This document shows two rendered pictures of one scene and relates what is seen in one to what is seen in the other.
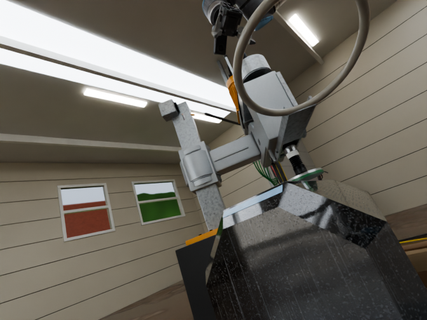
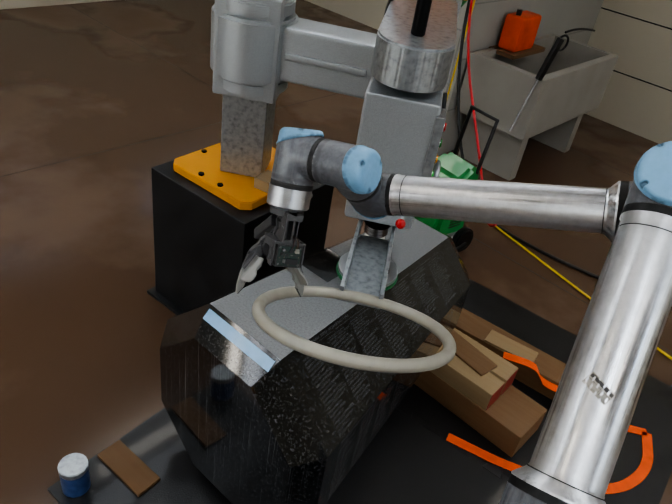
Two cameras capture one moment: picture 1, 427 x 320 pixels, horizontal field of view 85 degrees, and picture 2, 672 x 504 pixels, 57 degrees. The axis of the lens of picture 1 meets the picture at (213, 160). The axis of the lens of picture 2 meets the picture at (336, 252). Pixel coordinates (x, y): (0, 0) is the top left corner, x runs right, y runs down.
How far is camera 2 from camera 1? 1.55 m
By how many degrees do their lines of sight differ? 53
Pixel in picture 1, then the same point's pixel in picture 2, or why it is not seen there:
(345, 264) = (273, 458)
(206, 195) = (240, 112)
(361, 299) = (270, 476)
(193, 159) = (240, 39)
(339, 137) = not seen: outside the picture
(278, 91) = (416, 151)
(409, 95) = not seen: outside the picture
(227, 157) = (314, 68)
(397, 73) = not seen: outside the picture
